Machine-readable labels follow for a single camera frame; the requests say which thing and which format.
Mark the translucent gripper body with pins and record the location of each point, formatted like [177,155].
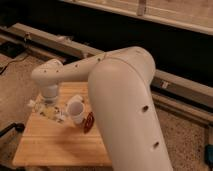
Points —
[48,102]

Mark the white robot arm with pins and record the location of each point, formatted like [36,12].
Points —
[121,101]

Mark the white mug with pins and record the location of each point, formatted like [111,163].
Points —
[75,109]

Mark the wooden table board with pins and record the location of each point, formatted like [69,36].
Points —
[48,143]

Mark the brown oval snack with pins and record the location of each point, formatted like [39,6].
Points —
[88,123]

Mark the blue object at right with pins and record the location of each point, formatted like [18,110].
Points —
[208,155]

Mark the black handle at left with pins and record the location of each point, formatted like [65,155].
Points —
[19,127]

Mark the long metal rail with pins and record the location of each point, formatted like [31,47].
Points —
[180,86]

